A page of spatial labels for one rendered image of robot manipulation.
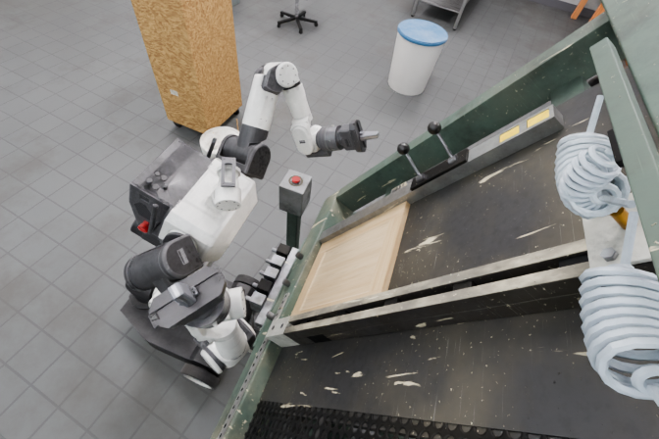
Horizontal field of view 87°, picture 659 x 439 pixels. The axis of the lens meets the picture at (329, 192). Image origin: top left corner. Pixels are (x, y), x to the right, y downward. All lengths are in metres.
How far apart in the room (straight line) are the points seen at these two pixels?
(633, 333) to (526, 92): 0.88
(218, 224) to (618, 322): 0.86
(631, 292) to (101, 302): 2.47
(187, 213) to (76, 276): 1.77
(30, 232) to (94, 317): 0.82
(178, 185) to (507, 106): 0.96
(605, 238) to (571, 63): 0.66
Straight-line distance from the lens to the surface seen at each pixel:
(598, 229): 0.56
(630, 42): 0.86
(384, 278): 0.96
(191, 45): 2.70
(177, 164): 1.07
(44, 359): 2.56
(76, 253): 2.81
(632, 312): 0.36
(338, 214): 1.58
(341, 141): 1.21
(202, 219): 1.00
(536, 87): 1.15
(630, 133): 0.41
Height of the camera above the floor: 2.15
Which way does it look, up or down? 50 degrees down
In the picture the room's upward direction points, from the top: 9 degrees clockwise
